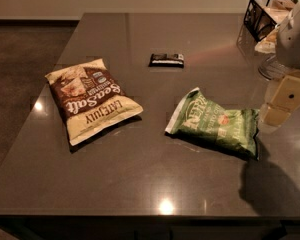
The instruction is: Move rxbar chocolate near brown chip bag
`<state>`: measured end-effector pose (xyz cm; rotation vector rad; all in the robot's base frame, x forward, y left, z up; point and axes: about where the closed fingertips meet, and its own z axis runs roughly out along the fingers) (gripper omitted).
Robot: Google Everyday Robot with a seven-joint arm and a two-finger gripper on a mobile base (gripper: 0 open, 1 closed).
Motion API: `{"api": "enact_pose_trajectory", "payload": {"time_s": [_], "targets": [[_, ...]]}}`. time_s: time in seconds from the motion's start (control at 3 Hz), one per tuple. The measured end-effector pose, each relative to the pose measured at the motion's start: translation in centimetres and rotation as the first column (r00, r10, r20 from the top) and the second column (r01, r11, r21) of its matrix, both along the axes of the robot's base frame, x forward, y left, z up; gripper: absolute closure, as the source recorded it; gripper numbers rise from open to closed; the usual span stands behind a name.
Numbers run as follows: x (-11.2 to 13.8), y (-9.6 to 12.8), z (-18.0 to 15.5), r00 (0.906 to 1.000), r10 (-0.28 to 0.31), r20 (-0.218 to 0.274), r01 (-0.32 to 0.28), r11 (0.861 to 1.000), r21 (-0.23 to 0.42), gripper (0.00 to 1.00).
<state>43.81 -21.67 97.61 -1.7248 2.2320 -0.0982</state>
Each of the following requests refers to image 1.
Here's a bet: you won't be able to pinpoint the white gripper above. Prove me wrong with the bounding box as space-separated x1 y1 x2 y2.
258 0 300 127

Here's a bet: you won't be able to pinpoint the chocolate rxbar black wrapper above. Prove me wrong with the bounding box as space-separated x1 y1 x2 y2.
149 53 184 68

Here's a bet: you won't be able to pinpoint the green kettle chip bag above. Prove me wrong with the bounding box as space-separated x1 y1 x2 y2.
165 87 259 160

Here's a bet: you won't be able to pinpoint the brown sea salt chip bag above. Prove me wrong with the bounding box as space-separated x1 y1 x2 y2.
45 59 143 146

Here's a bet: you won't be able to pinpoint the snack packets in basket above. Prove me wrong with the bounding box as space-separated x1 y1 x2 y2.
255 0 294 54

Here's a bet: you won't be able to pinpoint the black wire basket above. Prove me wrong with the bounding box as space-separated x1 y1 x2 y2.
244 0 296 42

